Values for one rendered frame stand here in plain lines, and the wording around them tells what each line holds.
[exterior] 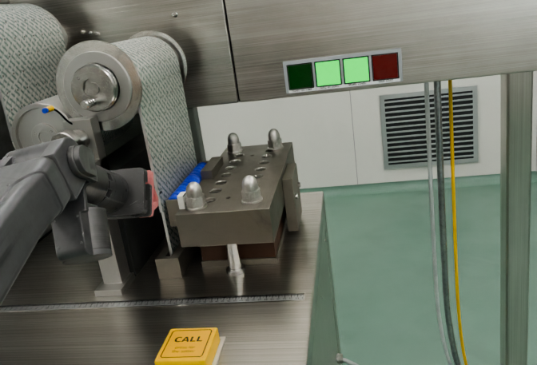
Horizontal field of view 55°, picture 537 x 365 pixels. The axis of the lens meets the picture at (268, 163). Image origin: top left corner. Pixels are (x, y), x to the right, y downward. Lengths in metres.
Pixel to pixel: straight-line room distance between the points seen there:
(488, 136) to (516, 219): 2.26
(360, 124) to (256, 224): 2.75
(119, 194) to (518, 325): 1.21
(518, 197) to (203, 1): 0.91
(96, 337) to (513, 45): 0.94
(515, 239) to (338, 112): 2.22
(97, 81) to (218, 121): 2.81
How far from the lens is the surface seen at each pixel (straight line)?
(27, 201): 0.52
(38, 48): 1.09
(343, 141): 3.58
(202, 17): 1.16
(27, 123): 0.97
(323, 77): 1.12
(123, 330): 0.85
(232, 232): 0.85
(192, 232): 0.87
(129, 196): 0.74
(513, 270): 1.53
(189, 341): 0.74
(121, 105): 0.87
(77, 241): 0.62
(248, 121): 3.60
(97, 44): 0.88
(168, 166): 0.96
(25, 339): 0.91
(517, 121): 1.38
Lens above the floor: 1.34
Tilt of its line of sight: 17 degrees down
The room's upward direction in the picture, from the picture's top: 8 degrees counter-clockwise
